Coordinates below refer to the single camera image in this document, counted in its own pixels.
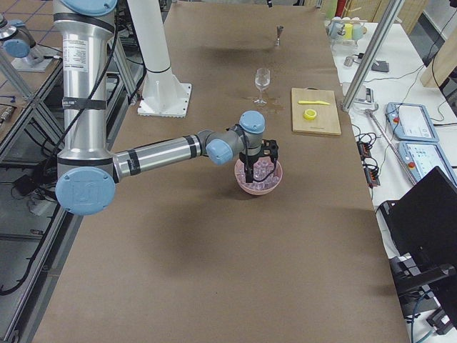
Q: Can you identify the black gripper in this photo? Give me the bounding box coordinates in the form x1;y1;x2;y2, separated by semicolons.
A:
238;146;264;183

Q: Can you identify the steel double jigger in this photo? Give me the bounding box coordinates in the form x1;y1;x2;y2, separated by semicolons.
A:
275;25;284;46

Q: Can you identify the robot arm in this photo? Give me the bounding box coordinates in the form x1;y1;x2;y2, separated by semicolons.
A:
53;1;273;216

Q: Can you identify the clear ice cubes pile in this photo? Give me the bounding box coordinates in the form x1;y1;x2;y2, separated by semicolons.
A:
235;159;279;191

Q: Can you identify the clear wine glass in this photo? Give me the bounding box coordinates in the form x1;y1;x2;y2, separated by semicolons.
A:
254;68;271;106

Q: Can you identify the pink bowl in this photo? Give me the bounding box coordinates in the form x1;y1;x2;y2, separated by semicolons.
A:
234;157;283;195

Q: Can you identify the yellow lemon slice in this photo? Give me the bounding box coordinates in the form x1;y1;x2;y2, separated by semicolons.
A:
303;109;317;121

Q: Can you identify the yellow plastic knife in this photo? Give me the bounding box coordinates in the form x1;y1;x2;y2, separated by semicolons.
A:
297;100;330;106

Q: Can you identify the bamboo cutting board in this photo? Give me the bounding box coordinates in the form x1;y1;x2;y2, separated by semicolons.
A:
291;88;341;136

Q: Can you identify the metal rod tool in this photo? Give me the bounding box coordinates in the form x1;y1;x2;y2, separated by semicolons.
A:
364;102;417;186

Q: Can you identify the steel cup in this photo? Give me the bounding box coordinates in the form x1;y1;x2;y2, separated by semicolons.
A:
343;56;356;67

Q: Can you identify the upper teach pendant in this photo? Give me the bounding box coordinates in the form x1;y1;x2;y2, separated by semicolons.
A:
385;102;439;143

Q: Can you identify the teach pendant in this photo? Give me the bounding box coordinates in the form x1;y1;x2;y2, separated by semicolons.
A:
398;141;456;184
385;102;439;143

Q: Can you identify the grey cloth wallet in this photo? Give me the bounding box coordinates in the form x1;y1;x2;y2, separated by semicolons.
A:
371;61;390;73

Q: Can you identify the lower teach pendant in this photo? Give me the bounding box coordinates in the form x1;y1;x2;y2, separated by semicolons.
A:
398;141;456;184

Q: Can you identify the yellow cup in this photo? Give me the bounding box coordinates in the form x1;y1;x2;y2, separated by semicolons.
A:
342;23;353;40

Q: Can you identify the black laptop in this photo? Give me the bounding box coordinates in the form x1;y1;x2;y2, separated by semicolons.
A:
380;166;456;271

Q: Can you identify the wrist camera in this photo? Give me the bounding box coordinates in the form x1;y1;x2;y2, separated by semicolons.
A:
259;139;278;163

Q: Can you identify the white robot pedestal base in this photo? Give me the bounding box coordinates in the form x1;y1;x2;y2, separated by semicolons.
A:
128;0;192;118

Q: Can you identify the aluminium frame post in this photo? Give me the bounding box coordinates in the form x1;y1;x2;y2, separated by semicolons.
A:
341;0;405;112

